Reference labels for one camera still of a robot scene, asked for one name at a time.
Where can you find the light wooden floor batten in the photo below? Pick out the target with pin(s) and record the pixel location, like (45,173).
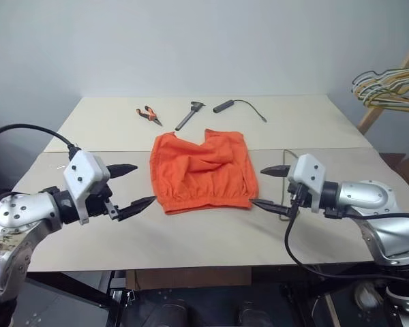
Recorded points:
(330,310)

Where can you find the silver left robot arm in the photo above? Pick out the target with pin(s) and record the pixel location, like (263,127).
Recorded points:
(24,207)

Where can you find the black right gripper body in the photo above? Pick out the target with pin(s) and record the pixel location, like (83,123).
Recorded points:
(305,195)

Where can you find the orange black pliers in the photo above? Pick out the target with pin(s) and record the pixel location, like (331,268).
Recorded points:
(150,116)

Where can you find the orange shirt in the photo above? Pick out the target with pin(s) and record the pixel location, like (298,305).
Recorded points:
(204,177)

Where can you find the wooden clothes rack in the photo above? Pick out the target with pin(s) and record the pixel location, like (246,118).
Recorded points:
(371,116)

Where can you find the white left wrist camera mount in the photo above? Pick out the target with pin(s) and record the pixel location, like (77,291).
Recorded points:
(83,170)

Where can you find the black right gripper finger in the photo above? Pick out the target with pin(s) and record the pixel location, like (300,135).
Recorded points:
(269,206)
(276,171)

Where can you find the open brown cardboard box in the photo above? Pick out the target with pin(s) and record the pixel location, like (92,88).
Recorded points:
(405,167)

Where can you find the black caliper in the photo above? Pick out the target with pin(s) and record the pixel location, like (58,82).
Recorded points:
(187,117)

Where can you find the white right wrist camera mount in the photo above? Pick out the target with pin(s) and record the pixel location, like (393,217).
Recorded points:
(306,170)

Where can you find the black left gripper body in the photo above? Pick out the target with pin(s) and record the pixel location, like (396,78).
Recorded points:
(97,204)

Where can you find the white grey sneaker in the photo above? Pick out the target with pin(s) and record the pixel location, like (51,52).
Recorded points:
(366,296)

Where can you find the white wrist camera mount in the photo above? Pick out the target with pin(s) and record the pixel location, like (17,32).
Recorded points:
(83,170)
(306,170)

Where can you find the flat brown cardboard sheet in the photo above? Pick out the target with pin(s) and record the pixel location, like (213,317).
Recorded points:
(191,277)

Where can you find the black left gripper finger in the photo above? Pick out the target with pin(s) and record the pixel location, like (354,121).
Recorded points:
(122,169)
(134,207)

